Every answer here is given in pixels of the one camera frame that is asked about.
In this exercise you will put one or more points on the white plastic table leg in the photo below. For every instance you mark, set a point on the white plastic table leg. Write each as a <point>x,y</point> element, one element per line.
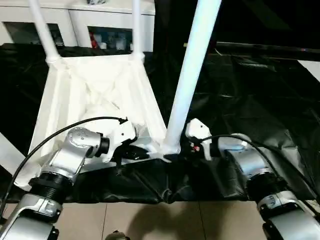
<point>136,27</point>
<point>42,30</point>
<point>7,155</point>
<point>192,65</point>

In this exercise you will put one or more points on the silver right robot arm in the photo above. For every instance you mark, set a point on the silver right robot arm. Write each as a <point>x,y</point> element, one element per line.
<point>250,165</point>

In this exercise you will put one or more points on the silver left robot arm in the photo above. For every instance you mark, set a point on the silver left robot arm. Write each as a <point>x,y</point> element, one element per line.
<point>70,155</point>

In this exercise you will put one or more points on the black plastic mat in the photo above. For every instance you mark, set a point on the black plastic mat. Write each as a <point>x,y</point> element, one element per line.
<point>250,100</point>

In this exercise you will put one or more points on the black robot left foot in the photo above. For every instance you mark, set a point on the black robot left foot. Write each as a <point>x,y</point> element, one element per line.
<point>117,236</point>

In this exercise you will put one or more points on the white jar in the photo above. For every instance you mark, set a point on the white jar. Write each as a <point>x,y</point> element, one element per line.
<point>120,45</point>

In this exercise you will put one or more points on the red bottle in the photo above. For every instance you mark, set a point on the red bottle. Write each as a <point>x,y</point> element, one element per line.
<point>92,41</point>

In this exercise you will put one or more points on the white cabinet with glass doors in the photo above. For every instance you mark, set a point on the white cabinet with glass doors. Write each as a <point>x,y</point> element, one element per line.
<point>75,20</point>

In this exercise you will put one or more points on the white flat sheet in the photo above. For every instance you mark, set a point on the white flat sheet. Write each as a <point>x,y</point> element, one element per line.
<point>311,70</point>

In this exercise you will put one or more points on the black backdrop cloth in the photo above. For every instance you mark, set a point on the black backdrop cloth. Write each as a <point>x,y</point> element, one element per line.
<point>270,20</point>

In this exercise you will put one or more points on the small grey patterned box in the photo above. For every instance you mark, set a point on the small grey patterned box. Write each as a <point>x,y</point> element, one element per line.
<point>97,1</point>

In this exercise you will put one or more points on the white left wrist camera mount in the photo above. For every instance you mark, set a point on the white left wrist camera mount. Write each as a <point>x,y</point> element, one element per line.
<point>122,132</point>

